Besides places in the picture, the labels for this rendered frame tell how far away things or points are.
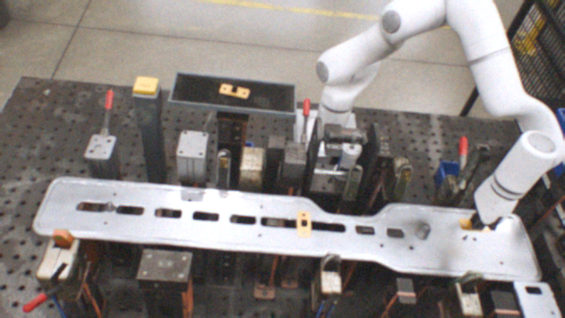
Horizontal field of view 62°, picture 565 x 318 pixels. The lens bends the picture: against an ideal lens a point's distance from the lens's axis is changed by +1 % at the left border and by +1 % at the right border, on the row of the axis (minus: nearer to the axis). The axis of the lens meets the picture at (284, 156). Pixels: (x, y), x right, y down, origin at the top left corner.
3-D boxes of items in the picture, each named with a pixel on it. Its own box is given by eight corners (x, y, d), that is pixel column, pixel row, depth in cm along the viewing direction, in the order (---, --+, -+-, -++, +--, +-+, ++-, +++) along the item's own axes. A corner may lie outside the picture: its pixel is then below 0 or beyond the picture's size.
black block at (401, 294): (365, 349, 140) (394, 310, 118) (361, 314, 147) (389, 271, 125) (392, 351, 141) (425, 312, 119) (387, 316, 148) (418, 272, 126)
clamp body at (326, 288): (293, 348, 137) (313, 298, 112) (293, 308, 146) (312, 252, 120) (324, 350, 138) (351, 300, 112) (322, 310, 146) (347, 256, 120)
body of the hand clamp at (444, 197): (412, 249, 165) (451, 190, 139) (409, 233, 170) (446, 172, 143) (428, 251, 166) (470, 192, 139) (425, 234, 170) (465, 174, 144)
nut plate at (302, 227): (311, 237, 128) (311, 235, 127) (297, 236, 127) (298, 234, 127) (309, 212, 133) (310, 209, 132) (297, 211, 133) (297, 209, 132)
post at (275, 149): (256, 222, 164) (267, 146, 134) (257, 210, 168) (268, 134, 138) (270, 223, 165) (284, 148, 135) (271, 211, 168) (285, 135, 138)
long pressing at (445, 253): (23, 244, 118) (22, 241, 116) (55, 174, 132) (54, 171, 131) (546, 284, 129) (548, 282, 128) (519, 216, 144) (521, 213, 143)
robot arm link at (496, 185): (490, 162, 116) (484, 170, 118) (500, 191, 110) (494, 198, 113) (523, 166, 117) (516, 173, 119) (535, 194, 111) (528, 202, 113)
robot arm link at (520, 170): (512, 160, 118) (488, 172, 114) (541, 123, 108) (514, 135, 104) (539, 183, 113) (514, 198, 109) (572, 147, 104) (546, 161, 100)
